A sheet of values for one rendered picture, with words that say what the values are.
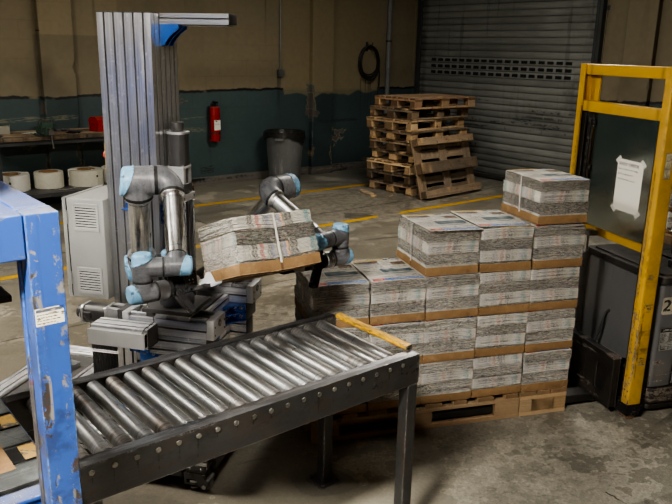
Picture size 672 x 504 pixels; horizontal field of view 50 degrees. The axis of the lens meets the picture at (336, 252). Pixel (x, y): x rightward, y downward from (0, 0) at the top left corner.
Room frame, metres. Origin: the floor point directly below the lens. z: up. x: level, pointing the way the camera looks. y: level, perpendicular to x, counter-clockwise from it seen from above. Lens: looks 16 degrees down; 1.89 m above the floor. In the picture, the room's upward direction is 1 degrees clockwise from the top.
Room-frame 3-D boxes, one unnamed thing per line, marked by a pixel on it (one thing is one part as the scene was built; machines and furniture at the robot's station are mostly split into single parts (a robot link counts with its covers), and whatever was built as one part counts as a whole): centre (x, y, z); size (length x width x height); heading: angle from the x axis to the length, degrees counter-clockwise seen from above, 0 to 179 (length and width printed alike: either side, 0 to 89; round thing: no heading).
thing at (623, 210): (3.90, -1.53, 1.28); 0.57 x 0.01 x 0.65; 17
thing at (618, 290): (4.00, -1.86, 0.40); 0.69 x 0.55 x 0.80; 17
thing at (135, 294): (2.55, 0.71, 1.01); 0.11 x 0.08 x 0.09; 129
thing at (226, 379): (2.31, 0.37, 0.77); 0.47 x 0.05 x 0.05; 39
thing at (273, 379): (2.40, 0.27, 0.77); 0.47 x 0.05 x 0.05; 39
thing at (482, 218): (3.71, -0.80, 1.06); 0.37 x 0.28 x 0.01; 15
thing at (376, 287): (3.57, -0.40, 0.42); 1.17 x 0.39 x 0.83; 107
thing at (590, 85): (4.21, -1.41, 0.97); 0.09 x 0.09 x 1.75; 17
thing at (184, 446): (2.12, 0.21, 0.74); 1.34 x 0.05 x 0.12; 129
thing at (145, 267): (2.56, 0.70, 1.11); 0.11 x 0.08 x 0.11; 105
